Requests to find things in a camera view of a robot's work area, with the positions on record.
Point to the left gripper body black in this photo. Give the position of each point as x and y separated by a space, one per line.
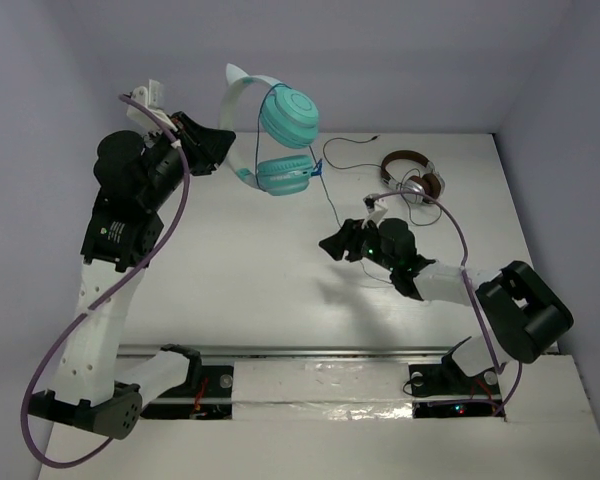
191 145

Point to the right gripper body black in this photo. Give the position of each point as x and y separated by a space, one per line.
372 245

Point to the teal cat-ear headphones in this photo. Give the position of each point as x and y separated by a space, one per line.
289 117

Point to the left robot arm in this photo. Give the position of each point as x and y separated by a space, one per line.
136 175

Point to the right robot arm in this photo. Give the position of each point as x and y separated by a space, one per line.
518 314

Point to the brown silver headphones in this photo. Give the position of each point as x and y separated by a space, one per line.
423 185

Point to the white foam board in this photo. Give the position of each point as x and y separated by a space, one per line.
548 432

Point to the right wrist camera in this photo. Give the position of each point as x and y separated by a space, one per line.
376 210

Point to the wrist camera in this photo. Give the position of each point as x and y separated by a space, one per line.
151 96
376 210

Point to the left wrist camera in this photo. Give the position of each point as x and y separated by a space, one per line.
151 96

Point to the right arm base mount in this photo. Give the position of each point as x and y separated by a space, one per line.
438 392

